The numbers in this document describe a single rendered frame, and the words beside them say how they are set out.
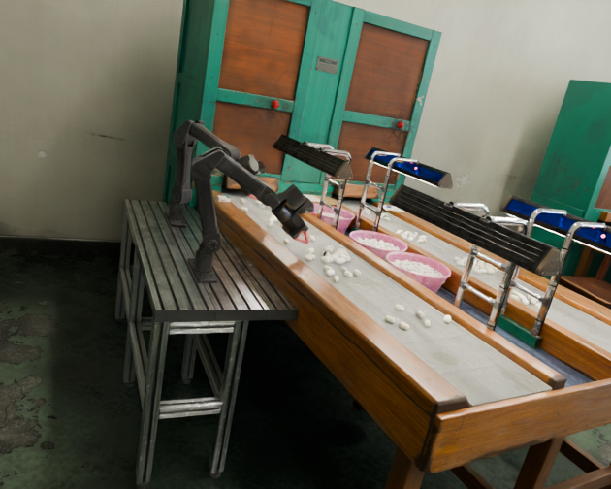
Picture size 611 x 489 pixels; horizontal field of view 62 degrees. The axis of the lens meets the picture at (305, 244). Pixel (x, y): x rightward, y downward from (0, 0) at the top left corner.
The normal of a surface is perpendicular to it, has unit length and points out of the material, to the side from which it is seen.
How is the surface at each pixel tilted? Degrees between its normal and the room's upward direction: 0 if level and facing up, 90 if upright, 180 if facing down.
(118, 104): 90
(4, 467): 0
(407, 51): 90
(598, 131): 90
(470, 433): 90
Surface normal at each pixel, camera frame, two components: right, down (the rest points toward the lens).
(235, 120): 0.46, 0.36
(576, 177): -0.91, -0.04
